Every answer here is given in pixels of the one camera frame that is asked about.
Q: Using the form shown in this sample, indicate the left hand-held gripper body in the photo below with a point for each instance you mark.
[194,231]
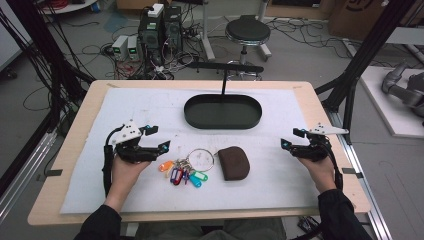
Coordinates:
[128,133]

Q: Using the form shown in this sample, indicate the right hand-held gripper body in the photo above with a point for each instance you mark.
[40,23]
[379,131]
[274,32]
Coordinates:
[315,151]

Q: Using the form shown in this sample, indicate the brown pouch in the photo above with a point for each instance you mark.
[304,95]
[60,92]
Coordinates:
[235,163]

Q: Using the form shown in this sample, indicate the black oval tray with hanger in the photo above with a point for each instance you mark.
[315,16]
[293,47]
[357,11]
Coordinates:
[221,113]

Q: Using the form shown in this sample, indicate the person's right hand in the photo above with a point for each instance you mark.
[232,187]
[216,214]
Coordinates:
[321,173]

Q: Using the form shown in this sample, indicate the person's left hand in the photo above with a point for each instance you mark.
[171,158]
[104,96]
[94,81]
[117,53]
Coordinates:
[124,176]

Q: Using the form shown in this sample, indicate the white table mat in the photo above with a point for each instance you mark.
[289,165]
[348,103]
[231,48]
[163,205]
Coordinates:
[150,110]

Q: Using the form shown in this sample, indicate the black tape strip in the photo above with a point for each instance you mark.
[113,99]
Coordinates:
[53,172]
[351,172]

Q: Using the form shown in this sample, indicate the black device under table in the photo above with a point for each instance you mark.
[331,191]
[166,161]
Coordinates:
[308,225]

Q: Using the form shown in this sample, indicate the white platform board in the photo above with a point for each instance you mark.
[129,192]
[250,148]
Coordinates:
[383,106]

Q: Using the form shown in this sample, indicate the white power supply unit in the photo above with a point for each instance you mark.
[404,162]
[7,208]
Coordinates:
[133,47]
[119,46]

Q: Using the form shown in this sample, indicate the white desk leg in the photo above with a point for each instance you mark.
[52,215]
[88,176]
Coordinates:
[264,48]
[206,33]

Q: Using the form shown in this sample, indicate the black computer tower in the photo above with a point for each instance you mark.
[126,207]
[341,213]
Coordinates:
[150,36]
[173,28]

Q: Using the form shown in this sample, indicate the person's legs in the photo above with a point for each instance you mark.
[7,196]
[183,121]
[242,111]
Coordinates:
[213,231]

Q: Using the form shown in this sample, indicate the black round stool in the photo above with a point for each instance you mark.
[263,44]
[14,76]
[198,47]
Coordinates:
[247,30]

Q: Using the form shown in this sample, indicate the white box on tower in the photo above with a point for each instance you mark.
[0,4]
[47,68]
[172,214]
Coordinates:
[156,10]

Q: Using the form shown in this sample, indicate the cardboard box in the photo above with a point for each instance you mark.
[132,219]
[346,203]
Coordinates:
[356,18]

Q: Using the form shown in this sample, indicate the aluminium rail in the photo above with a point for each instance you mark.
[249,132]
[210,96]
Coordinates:
[366,186]
[23,170]

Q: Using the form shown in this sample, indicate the black frame strut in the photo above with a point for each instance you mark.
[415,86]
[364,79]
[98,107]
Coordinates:
[366,50]

